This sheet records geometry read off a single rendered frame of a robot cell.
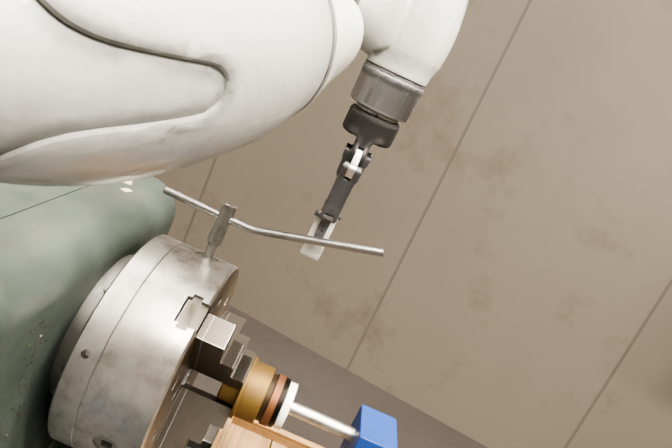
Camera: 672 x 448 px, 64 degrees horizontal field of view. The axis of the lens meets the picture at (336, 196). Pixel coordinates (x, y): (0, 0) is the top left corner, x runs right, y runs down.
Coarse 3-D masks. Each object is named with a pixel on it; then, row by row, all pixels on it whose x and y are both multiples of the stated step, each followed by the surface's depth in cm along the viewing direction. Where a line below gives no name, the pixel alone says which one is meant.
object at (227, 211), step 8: (224, 208) 78; (232, 208) 79; (224, 216) 78; (232, 216) 79; (216, 224) 79; (224, 224) 79; (216, 232) 79; (224, 232) 79; (208, 240) 79; (216, 240) 79; (208, 248) 79; (208, 256) 79
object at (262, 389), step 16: (256, 368) 79; (272, 368) 81; (224, 384) 78; (256, 384) 77; (272, 384) 79; (288, 384) 79; (224, 400) 78; (240, 400) 76; (256, 400) 77; (272, 400) 77; (240, 416) 78; (256, 416) 78; (272, 416) 77
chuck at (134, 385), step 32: (192, 256) 77; (160, 288) 70; (192, 288) 71; (224, 288) 77; (128, 320) 66; (160, 320) 67; (128, 352) 65; (160, 352) 66; (96, 384) 65; (128, 384) 65; (160, 384) 65; (192, 384) 93; (96, 416) 65; (128, 416) 65; (160, 416) 70
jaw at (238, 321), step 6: (228, 312) 93; (222, 318) 91; (228, 318) 91; (234, 318) 92; (240, 318) 93; (234, 324) 90; (240, 324) 91; (240, 330) 90; (234, 336) 88; (240, 336) 88; (246, 336) 89; (240, 342) 87; (246, 342) 87; (246, 354) 85; (252, 354) 85
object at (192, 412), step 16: (176, 400) 78; (192, 400) 78; (208, 400) 78; (176, 416) 77; (192, 416) 77; (208, 416) 78; (224, 416) 78; (160, 432) 77; (176, 432) 77; (192, 432) 77
